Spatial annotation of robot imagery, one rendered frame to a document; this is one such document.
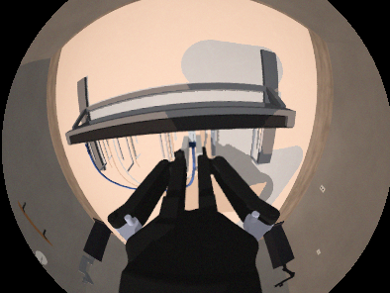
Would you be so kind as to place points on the patch cord plug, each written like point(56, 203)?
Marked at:
point(192, 139)

